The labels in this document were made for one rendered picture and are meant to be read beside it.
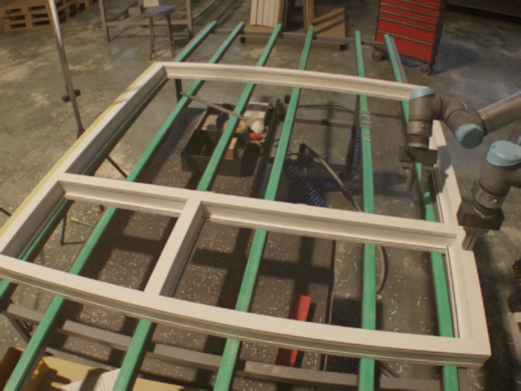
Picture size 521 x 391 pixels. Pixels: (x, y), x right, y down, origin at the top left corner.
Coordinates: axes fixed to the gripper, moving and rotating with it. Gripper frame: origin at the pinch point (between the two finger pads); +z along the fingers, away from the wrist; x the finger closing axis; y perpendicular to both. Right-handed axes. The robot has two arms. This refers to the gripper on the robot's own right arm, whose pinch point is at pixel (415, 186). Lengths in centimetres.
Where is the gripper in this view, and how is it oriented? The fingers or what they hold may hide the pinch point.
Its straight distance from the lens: 146.9
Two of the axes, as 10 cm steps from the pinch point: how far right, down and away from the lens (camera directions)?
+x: 9.8, 1.1, -1.7
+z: -1.0, 9.9, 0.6
